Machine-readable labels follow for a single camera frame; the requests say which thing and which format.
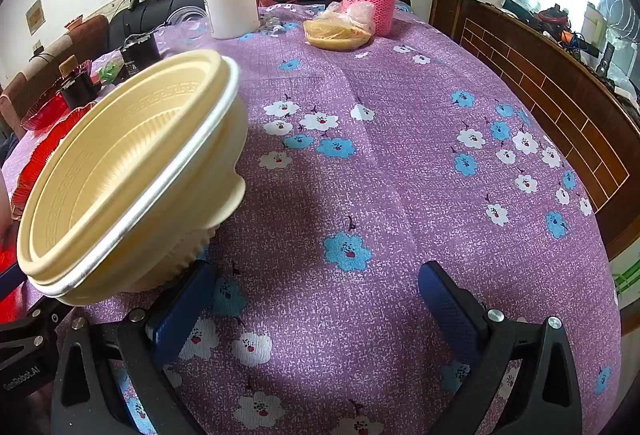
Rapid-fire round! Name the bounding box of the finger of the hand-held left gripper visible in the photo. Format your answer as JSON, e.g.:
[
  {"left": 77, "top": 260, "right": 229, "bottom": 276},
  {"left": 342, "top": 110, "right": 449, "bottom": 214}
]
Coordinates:
[{"left": 0, "top": 260, "right": 73, "bottom": 352}]

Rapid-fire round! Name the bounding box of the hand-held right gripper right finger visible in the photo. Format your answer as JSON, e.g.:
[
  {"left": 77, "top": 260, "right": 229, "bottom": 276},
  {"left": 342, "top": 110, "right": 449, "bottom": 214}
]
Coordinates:
[{"left": 417, "top": 260, "right": 585, "bottom": 435}]

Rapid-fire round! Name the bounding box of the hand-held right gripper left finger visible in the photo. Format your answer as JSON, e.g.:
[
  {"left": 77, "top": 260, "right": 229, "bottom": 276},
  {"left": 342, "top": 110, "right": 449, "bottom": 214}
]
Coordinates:
[{"left": 50, "top": 259, "right": 217, "bottom": 435}]

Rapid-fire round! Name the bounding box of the cream plastic bowl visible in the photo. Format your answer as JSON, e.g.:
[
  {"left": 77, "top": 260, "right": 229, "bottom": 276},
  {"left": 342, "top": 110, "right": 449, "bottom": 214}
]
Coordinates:
[
  {"left": 17, "top": 49, "right": 236, "bottom": 277},
  {"left": 30, "top": 95, "right": 248, "bottom": 308}
]

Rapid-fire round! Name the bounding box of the red scalloped plate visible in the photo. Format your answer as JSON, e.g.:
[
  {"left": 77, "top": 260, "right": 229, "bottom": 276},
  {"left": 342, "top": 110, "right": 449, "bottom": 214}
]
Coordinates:
[{"left": 11, "top": 102, "right": 96, "bottom": 222}]

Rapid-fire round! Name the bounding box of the white plastic bowl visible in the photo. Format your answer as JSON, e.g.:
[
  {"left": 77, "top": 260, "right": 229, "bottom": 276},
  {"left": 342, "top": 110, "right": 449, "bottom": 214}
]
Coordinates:
[{"left": 27, "top": 56, "right": 242, "bottom": 298}]

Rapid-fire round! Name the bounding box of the purple floral tablecloth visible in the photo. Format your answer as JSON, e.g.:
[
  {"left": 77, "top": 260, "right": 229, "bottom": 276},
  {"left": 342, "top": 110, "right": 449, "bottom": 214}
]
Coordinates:
[{"left": 0, "top": 0, "right": 623, "bottom": 435}]

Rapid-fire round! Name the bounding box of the green and white rack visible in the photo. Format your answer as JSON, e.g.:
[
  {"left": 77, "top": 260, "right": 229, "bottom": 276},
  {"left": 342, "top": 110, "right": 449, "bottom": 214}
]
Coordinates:
[{"left": 612, "top": 260, "right": 640, "bottom": 306}]

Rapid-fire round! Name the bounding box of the red plastic bowl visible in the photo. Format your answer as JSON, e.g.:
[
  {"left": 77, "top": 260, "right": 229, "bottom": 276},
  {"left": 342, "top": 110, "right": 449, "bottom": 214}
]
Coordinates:
[{"left": 21, "top": 92, "right": 68, "bottom": 132}]

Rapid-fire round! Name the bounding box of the dark glass bottle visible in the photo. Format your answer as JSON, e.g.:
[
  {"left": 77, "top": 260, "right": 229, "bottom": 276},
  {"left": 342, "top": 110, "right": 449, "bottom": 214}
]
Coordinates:
[{"left": 59, "top": 55, "right": 97, "bottom": 111}]

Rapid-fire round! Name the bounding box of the green wrapper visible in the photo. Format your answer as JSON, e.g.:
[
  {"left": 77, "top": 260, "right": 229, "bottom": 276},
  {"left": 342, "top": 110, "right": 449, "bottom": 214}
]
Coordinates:
[{"left": 97, "top": 60, "right": 126, "bottom": 83}]

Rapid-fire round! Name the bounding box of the brown sofa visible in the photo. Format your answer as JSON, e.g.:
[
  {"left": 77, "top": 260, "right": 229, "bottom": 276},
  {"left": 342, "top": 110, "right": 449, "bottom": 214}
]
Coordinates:
[{"left": 0, "top": 14, "right": 111, "bottom": 136}]

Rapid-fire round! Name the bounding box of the black jar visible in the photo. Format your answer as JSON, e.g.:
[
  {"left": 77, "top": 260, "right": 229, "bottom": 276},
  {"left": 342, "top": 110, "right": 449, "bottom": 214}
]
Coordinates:
[{"left": 121, "top": 34, "right": 160, "bottom": 77}]

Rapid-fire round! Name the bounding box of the clear plastic container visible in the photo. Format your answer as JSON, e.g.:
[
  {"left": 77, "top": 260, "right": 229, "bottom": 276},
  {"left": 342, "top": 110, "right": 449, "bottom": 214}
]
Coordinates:
[{"left": 166, "top": 6, "right": 207, "bottom": 38}]

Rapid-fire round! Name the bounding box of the cream dish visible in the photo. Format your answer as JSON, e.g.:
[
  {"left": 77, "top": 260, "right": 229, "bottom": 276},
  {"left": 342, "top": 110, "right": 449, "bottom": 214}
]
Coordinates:
[{"left": 303, "top": 18, "right": 373, "bottom": 51}]

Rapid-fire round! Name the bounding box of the red and black tool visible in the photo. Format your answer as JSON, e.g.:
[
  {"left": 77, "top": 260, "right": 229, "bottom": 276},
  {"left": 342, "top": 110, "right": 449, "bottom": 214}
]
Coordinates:
[{"left": 537, "top": 4, "right": 571, "bottom": 30}]

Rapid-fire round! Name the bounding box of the clear plastic bag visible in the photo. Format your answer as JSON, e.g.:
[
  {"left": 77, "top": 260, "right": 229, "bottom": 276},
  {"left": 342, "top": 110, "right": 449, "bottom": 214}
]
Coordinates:
[{"left": 325, "top": 1, "right": 376, "bottom": 36}]

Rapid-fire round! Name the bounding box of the white plastic jug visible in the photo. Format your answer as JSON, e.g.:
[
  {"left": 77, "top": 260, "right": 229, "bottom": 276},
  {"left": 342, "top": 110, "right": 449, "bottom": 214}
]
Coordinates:
[{"left": 582, "top": 2, "right": 607, "bottom": 47}]

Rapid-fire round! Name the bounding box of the small wall plaque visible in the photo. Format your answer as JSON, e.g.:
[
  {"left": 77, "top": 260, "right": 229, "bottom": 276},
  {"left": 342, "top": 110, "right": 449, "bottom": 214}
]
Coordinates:
[{"left": 26, "top": 0, "right": 46, "bottom": 35}]

